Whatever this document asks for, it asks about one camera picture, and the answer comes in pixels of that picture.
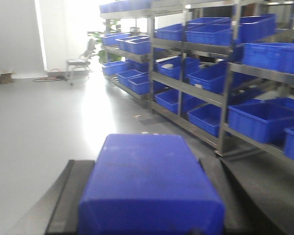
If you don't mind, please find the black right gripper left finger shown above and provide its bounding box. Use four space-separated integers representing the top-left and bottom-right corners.
46 160 95 235

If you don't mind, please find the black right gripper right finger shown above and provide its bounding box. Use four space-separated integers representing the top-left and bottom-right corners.
199 156 294 235

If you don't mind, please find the blue rectangular plastic part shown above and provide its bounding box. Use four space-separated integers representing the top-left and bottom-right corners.
78 134 225 235

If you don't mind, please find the row of steel shelf racks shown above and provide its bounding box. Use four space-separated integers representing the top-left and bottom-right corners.
100 0 294 157

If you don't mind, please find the small cardboard box on floor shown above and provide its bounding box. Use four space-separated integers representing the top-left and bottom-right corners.
0 71 16 85

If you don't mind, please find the chair by window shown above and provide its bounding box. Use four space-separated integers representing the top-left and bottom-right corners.
64 38 96 86

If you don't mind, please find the green potted plant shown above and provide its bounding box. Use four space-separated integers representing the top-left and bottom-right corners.
87 19 122 64

